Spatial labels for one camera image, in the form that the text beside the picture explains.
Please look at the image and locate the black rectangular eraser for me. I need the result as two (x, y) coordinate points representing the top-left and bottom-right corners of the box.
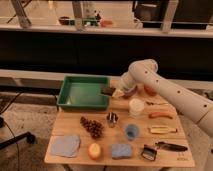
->
(101, 87), (115, 96)

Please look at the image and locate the black chair base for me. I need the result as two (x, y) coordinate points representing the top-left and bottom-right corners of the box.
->
(0, 116), (36, 150)

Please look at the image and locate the grey-blue cloth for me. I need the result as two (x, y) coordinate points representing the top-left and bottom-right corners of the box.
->
(50, 135), (80, 158)

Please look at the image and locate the red-orange bowl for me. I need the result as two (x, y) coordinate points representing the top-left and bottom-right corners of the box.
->
(144, 85), (157, 96)

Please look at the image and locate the orange sausage toy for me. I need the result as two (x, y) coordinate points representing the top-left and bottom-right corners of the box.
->
(148, 112), (173, 119)

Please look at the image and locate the small thin utensil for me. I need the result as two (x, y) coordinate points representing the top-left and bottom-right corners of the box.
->
(145, 101), (169, 105)

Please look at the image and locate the green plastic tray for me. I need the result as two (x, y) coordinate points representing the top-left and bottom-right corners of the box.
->
(57, 76), (110, 110)

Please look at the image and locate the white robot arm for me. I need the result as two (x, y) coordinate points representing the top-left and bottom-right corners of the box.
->
(116, 59), (213, 137)

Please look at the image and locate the blue sponge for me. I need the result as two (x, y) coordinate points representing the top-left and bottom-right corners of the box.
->
(111, 144), (132, 159)

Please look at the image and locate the small metal clip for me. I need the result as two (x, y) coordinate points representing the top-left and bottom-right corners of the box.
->
(107, 112), (118, 128)

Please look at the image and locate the yellow orange fruit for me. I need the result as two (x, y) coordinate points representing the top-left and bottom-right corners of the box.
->
(88, 143), (101, 159)

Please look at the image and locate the blue plastic cup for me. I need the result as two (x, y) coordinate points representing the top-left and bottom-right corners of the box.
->
(125, 124), (139, 141)

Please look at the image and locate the bunch of dark grapes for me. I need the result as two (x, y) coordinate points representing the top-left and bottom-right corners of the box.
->
(80, 117), (104, 139)

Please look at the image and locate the black handled peeler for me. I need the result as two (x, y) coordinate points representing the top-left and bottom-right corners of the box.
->
(155, 141), (188, 152)

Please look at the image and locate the purple bowl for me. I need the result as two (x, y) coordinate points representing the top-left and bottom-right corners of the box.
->
(122, 86), (138, 99)

